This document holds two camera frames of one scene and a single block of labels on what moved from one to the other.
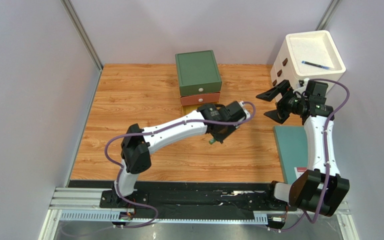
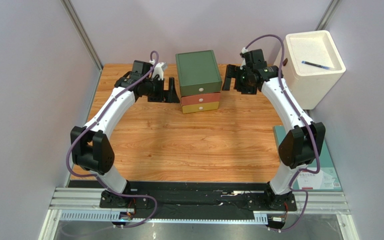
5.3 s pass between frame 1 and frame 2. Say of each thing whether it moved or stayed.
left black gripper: moved
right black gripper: moved
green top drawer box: stayed
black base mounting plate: stayed
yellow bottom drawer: stayed
